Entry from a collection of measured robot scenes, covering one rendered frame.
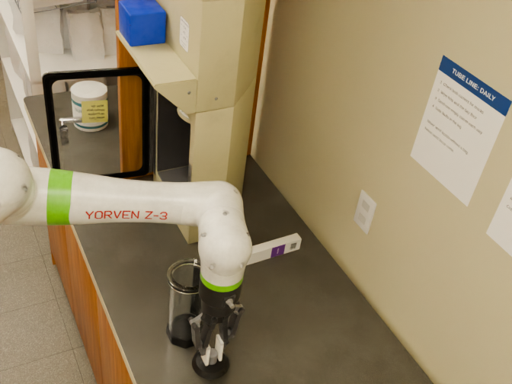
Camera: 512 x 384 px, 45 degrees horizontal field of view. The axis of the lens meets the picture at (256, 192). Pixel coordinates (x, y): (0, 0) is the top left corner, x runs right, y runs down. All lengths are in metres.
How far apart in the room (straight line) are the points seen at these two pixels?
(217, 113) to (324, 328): 0.66
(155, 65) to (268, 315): 0.74
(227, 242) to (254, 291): 0.60
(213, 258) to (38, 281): 1.99
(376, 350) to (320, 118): 0.70
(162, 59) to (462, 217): 0.84
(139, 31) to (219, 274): 0.74
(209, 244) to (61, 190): 0.31
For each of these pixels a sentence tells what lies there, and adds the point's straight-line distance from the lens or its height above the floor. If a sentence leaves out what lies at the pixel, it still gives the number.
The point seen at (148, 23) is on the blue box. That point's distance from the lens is 1.69.
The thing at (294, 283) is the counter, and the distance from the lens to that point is 1.83.
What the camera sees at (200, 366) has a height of 1.00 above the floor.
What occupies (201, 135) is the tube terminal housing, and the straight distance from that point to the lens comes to 1.66.
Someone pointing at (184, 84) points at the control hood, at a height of 1.50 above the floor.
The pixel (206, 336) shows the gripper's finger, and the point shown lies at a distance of 1.44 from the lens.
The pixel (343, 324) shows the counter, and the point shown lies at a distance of 1.76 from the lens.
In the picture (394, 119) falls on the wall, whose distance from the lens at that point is 1.61.
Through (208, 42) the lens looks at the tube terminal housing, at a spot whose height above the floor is 1.61.
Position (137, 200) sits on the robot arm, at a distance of 1.28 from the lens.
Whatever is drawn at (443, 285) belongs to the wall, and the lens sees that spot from 1.61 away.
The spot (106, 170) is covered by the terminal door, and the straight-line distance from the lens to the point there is 2.04.
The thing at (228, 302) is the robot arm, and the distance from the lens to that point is 1.31.
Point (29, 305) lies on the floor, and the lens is 3.04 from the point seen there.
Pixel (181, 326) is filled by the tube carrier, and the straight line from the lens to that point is 1.59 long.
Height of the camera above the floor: 2.25
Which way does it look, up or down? 38 degrees down
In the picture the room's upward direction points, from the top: 8 degrees clockwise
